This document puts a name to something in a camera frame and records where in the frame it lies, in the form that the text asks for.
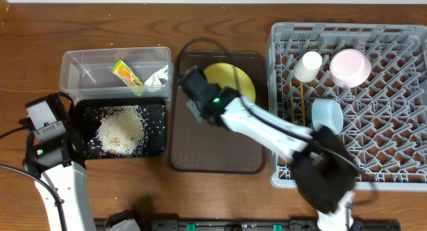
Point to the yellow plate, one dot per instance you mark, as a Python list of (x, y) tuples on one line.
[(223, 75)]

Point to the wooden chopstick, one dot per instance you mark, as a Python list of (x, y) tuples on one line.
[(303, 104), (292, 102)]

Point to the yellow snack wrapper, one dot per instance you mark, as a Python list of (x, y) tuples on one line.
[(122, 71)]

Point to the cream paper cup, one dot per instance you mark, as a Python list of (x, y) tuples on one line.
[(308, 66)]

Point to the light blue bowl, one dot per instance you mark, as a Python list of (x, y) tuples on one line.
[(327, 112)]

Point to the pink bowl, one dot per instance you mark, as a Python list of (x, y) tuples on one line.
[(350, 68)]

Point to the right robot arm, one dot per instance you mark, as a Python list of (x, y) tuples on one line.
[(320, 165)]

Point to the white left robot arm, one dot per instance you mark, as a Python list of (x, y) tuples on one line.
[(61, 179)]

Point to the black waste tray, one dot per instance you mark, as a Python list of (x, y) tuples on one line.
[(153, 111)]

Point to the grey dishwasher rack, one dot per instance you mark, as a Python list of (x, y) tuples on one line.
[(384, 117)]

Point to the dark brown serving tray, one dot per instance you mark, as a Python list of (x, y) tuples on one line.
[(200, 147)]

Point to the crumpled white tissue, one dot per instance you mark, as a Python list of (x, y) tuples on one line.
[(160, 77)]

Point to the clear plastic bin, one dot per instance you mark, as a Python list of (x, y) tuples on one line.
[(86, 74)]

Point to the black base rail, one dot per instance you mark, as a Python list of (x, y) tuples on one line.
[(184, 225)]

